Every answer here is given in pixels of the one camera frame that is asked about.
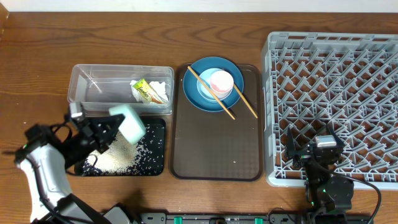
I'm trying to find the black plastic tray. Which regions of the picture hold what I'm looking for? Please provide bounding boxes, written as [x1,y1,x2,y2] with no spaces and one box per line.
[73,117,166,177]

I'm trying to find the brown serving tray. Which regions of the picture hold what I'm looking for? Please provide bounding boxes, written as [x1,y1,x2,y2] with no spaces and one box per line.
[169,65,264,182]

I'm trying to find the pink plastic cup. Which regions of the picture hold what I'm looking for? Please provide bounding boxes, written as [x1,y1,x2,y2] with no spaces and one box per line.
[210,70,234,98]

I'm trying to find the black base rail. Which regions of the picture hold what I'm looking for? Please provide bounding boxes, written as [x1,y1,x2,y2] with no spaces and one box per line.
[133,211,369,224]

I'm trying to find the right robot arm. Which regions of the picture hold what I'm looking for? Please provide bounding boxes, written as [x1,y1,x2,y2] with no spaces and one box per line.
[285,126,354,223]

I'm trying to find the grey dishwasher rack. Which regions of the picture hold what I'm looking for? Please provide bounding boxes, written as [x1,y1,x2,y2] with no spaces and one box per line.
[261,32,397,190]

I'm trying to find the green yellow snack wrapper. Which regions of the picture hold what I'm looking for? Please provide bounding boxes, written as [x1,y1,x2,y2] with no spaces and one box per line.
[132,79,165,104]

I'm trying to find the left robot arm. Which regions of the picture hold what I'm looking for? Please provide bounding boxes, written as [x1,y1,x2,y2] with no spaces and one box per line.
[14,114,133,223]

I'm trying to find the white rice grains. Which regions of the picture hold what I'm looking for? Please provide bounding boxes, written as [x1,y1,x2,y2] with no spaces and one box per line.
[85,124,164,175]

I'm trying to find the mint green bowl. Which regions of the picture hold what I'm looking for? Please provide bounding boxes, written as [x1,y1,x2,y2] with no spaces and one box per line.
[109,104,146,144]

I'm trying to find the clear plastic waste bin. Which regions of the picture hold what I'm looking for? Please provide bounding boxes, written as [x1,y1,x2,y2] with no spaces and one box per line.
[68,64,174,116]

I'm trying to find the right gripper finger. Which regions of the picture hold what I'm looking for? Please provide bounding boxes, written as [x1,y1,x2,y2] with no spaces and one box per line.
[326,124,345,147]
[285,128,295,157]

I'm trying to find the light blue small bowl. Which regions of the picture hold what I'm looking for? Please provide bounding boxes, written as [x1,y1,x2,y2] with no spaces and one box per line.
[197,67,233,103]

